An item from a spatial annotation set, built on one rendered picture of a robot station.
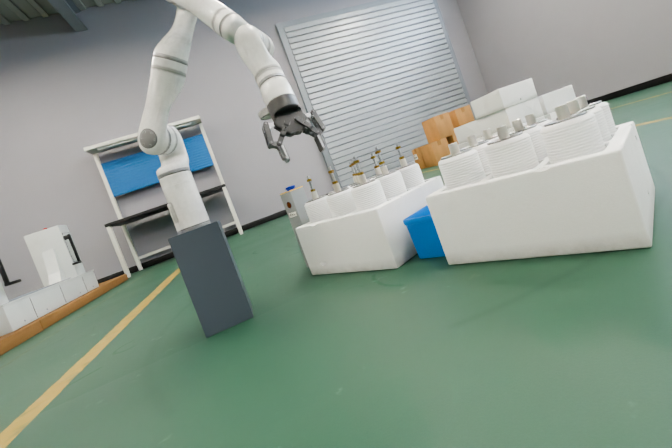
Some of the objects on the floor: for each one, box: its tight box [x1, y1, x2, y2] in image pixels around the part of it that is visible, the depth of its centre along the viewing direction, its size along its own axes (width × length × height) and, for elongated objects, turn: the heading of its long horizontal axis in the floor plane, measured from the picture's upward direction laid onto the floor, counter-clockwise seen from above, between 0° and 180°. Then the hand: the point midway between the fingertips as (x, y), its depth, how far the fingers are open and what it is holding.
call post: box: [280, 187, 310, 268], centre depth 143 cm, size 7×7×31 cm
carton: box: [420, 138, 451, 168], centre depth 472 cm, size 30×24×30 cm
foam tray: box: [426, 121, 655, 265], centre depth 89 cm, size 39×39×18 cm
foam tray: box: [296, 176, 444, 275], centre depth 128 cm, size 39×39×18 cm
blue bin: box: [403, 205, 445, 259], centre depth 109 cm, size 30×11×12 cm, turn 37°
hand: (304, 153), depth 85 cm, fingers open, 9 cm apart
